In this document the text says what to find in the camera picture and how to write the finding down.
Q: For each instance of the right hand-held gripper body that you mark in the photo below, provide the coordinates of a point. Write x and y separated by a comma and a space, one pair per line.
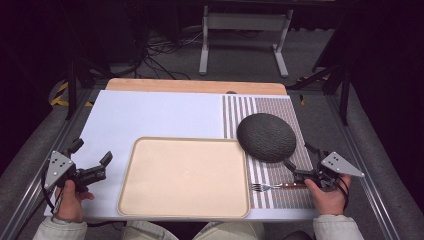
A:
336, 164

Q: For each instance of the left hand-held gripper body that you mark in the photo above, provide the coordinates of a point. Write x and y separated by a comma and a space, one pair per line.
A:
57, 166

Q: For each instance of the dark grey round plate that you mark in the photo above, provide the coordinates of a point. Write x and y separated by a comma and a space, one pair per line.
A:
266, 137

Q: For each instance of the person's right hand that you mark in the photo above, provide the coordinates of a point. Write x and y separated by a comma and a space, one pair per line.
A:
328, 200

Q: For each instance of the person's left hand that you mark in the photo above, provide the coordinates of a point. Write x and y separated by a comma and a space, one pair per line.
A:
70, 203

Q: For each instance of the striped woven placemat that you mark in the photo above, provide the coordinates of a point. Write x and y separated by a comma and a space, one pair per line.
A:
283, 196

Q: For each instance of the black tripod stand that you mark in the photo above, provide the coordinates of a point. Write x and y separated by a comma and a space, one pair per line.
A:
71, 90
344, 96

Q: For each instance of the white table cover sheet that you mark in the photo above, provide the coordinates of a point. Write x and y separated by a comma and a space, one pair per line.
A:
150, 113

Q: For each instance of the beige rectangular tray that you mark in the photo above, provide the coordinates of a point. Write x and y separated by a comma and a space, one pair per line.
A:
183, 178

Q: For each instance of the person's left leg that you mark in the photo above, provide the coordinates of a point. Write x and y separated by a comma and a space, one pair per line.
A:
146, 231

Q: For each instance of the person's leg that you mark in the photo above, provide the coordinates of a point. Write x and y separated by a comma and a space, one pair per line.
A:
146, 231
230, 231

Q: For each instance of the person's right leg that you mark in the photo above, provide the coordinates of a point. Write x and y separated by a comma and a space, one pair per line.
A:
230, 231

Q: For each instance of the white metal stand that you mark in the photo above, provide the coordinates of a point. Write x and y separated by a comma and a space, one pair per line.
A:
246, 21

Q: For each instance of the grey metal rail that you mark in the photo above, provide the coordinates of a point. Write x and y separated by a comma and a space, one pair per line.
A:
366, 180
30, 193

